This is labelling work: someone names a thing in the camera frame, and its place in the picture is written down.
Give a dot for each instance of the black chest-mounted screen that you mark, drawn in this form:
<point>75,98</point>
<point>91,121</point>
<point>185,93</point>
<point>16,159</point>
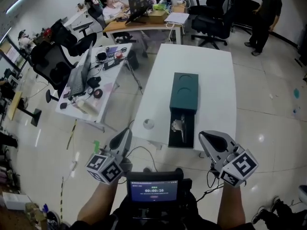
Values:
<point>153,190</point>

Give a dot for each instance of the grey laptop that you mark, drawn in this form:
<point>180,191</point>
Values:
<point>78,80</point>

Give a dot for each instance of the white cluttered desk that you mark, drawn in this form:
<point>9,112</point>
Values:
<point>110,75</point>

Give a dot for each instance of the small wooden standing table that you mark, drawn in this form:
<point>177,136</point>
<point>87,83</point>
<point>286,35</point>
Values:
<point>14,102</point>

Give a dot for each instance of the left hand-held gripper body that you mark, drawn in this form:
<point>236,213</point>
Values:
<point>103,168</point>

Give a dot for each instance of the flat black device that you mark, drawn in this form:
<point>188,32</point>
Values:
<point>111,65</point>

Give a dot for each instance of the person's right forearm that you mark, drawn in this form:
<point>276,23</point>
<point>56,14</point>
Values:
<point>230,207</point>

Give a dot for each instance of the red tape roll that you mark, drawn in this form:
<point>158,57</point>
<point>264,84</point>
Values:
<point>118,55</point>

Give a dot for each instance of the white cardboard box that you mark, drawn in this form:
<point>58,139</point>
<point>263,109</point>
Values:
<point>16,200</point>

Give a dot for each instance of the white background desk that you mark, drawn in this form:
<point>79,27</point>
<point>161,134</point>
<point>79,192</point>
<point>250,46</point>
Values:
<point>76,18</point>

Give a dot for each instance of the purple notebook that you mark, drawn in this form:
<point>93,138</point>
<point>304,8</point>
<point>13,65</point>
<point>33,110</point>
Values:
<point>112,49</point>

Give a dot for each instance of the teal floor sticker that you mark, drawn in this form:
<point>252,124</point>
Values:
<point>296,93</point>

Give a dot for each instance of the person's black clothing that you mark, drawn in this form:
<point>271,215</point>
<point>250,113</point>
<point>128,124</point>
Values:
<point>168,221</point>

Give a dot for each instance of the clear plastic bottle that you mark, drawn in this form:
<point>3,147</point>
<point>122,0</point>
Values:
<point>76,101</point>

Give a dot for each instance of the black mesh office chair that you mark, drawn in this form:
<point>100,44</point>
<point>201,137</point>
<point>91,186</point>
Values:
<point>62,32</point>
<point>51,66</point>

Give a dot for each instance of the dark green drawer box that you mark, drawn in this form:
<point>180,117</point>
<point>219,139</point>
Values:
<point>184,92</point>

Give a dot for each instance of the white closed laptop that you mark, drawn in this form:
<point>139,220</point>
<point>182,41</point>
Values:
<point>177,17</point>

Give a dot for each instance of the small round white disc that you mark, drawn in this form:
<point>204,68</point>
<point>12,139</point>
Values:
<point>148,124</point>

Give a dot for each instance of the cream thermos bottle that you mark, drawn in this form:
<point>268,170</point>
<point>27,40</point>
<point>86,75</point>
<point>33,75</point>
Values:
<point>87,107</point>

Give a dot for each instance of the black high-back office chair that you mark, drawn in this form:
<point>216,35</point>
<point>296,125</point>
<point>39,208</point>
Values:
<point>211,23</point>

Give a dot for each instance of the black pouch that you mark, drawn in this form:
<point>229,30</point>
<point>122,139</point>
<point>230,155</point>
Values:
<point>94,81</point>

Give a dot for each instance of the person's left forearm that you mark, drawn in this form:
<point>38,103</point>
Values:
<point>98,205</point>

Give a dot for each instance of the black tape roll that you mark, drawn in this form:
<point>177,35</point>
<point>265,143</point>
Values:
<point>95,94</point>

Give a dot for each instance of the brown cardboard box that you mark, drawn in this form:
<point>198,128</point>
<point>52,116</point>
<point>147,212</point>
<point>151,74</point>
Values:
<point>157,17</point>

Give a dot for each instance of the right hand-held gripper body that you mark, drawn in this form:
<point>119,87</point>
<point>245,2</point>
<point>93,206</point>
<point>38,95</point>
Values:
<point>239,168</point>

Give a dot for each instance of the white work table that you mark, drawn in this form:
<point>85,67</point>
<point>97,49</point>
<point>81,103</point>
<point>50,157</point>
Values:
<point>216,80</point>

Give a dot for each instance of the white power strip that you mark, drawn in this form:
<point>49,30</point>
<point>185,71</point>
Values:
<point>73,166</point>

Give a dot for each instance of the black computer mouse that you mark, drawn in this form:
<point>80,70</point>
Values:
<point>63,106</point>

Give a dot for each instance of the wooden desk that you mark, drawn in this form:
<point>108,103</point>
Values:
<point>141,26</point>

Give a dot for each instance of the yellow-black floor tape strip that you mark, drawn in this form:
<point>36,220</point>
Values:
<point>61,200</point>
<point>72,134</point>

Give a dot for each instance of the black metal cart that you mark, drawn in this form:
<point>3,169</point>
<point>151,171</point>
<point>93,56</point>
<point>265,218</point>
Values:
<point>242,11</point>

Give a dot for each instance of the sticker-covered laptop on stand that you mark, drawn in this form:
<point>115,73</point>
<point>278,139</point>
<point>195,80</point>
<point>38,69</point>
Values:
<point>139,0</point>

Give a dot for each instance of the green bag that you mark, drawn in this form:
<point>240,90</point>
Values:
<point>159,7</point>

